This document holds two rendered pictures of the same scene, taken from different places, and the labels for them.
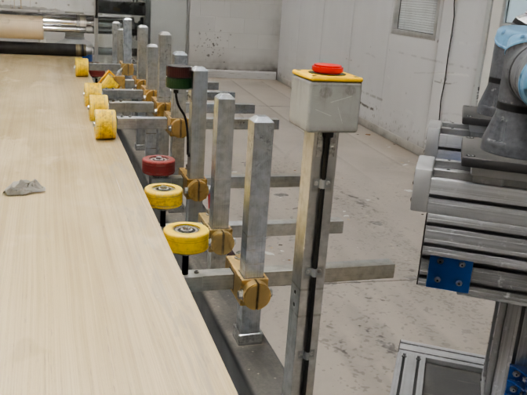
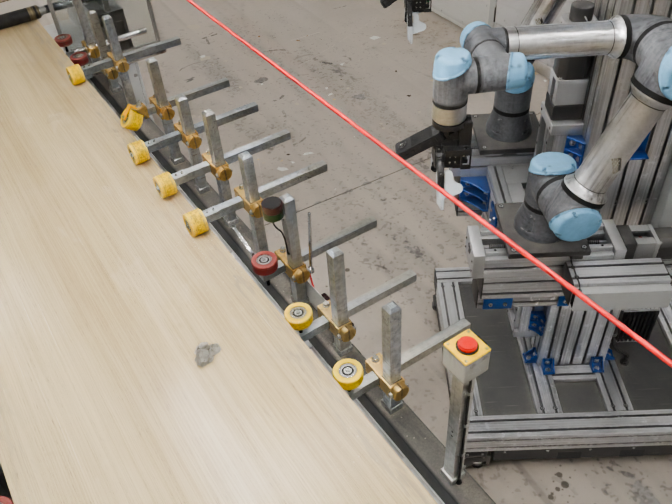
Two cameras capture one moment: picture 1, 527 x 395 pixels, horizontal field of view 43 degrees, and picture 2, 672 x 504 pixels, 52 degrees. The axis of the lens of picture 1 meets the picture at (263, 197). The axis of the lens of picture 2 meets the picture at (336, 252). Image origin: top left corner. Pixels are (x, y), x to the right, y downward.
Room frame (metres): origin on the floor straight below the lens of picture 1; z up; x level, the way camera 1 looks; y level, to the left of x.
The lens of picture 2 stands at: (0.05, 0.36, 2.33)
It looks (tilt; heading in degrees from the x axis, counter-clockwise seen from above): 43 degrees down; 348
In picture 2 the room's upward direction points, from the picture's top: 5 degrees counter-clockwise
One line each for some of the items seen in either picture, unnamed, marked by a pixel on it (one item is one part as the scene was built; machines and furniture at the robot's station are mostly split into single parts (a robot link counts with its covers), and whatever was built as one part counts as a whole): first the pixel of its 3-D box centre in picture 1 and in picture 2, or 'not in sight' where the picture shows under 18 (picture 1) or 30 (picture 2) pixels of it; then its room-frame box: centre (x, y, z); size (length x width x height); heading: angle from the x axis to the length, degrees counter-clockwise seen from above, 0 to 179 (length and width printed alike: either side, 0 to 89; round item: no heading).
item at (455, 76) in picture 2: not in sight; (452, 77); (1.25, -0.17, 1.62); 0.09 x 0.08 x 0.11; 82
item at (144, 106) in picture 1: (178, 106); (228, 157); (2.12, 0.29, 0.95); 0.50 x 0.04 x 0.04; 108
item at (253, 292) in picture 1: (246, 281); (386, 377); (1.13, 0.02, 0.81); 0.14 x 0.06 x 0.05; 18
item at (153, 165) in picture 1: (158, 179); (266, 271); (1.60, 0.26, 0.85); 0.08 x 0.08 x 0.11
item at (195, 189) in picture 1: (191, 183); (291, 265); (1.61, 0.18, 0.85); 0.14 x 0.06 x 0.05; 18
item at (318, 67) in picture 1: (327, 71); (467, 345); (0.87, -0.07, 1.22); 0.04 x 0.04 x 0.02
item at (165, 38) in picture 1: (163, 111); (220, 170); (2.06, 0.33, 0.94); 0.04 x 0.04 x 0.48; 18
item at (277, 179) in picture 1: (235, 182); (319, 248); (1.66, 0.07, 0.84); 0.43 x 0.03 x 0.04; 108
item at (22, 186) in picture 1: (22, 184); (204, 351); (1.29, 0.48, 0.91); 0.09 x 0.07 x 0.02; 142
